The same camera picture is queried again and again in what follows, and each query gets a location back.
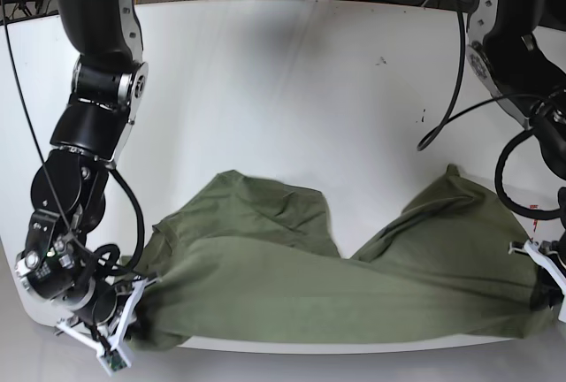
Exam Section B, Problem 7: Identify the green T-shirt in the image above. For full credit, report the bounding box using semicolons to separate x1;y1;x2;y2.
128;165;563;350

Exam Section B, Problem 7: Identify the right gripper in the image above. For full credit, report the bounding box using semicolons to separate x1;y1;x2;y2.
57;279;133;333

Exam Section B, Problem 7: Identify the red tape rectangle marking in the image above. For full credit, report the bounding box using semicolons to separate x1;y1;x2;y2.
527;204;540;241

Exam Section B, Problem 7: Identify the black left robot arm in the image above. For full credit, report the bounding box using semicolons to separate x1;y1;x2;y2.
458;0;565;221

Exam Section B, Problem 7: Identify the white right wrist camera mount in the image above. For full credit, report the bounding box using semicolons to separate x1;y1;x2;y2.
54;277;159;376

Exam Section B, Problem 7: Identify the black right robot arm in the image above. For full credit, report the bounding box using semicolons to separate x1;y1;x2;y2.
17;0;149;330

